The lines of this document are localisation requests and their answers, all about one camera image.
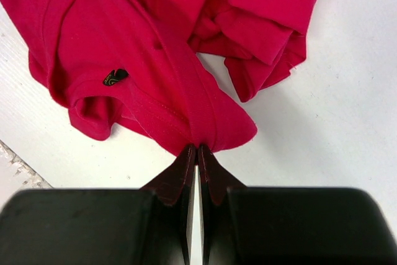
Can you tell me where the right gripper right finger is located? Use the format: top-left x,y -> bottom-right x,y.
197,145 -> 396,264

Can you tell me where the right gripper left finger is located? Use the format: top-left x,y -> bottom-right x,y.
1,145 -> 196,264

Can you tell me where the red t-shirt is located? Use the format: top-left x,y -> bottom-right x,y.
1,0 -> 316,155

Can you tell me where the white foam front board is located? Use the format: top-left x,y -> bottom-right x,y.
0,141 -> 52,209

